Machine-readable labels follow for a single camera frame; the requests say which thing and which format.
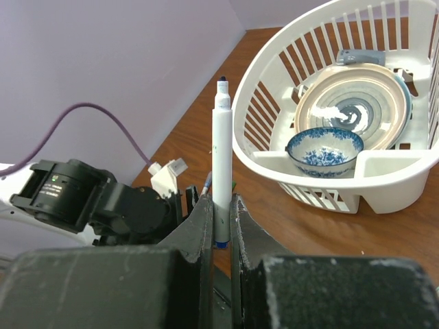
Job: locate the tan rimmed plate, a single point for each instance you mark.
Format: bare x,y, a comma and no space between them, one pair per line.
367,99

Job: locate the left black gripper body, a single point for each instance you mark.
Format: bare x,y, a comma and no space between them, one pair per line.
182,204

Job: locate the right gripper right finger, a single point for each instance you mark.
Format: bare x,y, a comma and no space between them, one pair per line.
275,288

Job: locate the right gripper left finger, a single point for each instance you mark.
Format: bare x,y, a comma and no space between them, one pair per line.
168,285

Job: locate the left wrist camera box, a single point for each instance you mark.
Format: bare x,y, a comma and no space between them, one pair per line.
164,179

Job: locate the white marker pen blue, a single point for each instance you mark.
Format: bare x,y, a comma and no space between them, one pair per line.
207,184

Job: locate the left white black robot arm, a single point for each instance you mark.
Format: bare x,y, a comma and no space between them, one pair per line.
80,199

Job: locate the grey object in basket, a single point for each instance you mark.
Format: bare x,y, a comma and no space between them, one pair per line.
360,56

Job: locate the small white pen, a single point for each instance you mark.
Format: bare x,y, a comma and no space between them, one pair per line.
222,162

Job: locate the blue white patterned bowl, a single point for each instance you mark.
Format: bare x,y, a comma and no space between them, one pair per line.
324,152

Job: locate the white plastic dish basket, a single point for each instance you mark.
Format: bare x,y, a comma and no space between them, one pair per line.
265,103

